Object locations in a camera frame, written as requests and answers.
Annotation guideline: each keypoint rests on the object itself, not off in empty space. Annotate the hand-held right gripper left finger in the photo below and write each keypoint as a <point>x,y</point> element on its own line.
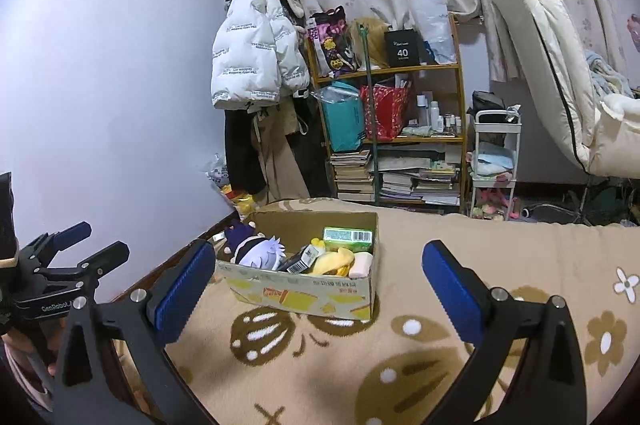
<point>182,292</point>

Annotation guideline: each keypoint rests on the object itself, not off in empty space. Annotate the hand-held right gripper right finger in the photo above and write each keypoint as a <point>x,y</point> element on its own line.
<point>452,292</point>

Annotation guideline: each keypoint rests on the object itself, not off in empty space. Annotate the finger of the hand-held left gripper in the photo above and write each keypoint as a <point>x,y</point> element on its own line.
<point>107,255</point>
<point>72,232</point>

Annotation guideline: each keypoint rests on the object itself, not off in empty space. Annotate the dark purple plush doll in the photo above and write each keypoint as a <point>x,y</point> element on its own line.
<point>237,235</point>

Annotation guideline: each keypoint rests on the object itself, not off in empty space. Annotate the white-haired plush doll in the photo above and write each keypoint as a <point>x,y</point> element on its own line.
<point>262,252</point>

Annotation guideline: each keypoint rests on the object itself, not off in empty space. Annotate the pink and white plush cube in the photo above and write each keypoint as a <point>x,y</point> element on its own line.
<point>362,265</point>

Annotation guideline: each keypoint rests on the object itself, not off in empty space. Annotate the cardboard box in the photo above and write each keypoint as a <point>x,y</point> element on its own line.
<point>300,295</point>

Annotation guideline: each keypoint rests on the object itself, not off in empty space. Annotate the person's left hand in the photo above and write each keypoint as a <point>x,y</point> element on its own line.
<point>47,342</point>

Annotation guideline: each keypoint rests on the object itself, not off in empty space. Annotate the pink toy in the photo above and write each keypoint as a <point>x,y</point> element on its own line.
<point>495,205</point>

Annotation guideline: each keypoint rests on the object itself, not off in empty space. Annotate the plastic bag of yellow toys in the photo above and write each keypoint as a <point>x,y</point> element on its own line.
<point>242,202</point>

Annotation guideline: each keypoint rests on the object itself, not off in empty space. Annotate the pile of books and papers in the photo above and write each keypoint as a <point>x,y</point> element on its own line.
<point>420,182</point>

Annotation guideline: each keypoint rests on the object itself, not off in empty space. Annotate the green packet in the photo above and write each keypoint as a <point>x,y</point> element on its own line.
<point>347,236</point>

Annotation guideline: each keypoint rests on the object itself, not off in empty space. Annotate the black and white small box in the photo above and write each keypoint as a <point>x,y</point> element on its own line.
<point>300,260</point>

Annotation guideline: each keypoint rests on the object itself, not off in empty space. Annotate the yellow plush toy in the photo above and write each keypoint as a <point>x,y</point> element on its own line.
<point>332,262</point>

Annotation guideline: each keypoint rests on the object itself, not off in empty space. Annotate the blue and white pillow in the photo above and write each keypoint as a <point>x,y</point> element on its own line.
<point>492,161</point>

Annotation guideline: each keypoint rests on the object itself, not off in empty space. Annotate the black hanging garment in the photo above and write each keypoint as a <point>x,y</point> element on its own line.
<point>242,155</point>

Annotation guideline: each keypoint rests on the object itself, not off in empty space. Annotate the stack of old books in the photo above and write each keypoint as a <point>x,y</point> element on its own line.
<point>352,177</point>

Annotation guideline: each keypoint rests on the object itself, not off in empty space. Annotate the white trolley cart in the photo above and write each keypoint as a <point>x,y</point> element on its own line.
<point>515,140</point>

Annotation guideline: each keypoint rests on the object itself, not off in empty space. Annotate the beige hanging trousers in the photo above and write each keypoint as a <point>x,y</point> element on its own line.
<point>277,155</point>

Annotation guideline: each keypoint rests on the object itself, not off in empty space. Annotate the row of cosmetic bottles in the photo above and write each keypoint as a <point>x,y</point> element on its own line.
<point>435,112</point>

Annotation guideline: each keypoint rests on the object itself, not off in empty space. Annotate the dark hanging coat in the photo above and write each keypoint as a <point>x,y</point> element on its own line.
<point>310,155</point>

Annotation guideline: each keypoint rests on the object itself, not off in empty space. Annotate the red gift bag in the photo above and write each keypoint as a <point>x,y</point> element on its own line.
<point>387,112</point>

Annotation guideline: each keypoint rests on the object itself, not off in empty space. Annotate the green pole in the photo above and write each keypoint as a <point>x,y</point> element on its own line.
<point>371,115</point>

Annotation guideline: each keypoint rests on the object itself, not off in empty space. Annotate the teal paper bag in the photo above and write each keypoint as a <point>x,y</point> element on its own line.
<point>342,120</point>

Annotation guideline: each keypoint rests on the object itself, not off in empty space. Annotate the wooden bookshelf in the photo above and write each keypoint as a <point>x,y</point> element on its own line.
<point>390,70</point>

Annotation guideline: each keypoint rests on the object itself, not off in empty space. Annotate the white puffer jacket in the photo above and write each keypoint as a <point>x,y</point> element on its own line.
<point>250,55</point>

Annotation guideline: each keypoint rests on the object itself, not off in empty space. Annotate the blond wig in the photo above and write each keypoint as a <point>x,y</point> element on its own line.
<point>375,40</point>

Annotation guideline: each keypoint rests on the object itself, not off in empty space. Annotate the white plastic bag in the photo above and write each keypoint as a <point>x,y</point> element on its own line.
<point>435,25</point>

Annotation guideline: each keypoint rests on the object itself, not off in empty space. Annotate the black and pink patterned bag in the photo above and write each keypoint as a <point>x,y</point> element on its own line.
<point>330,45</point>

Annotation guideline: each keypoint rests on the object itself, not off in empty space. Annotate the cream padded lounge chair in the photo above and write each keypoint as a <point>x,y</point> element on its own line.
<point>540,30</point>

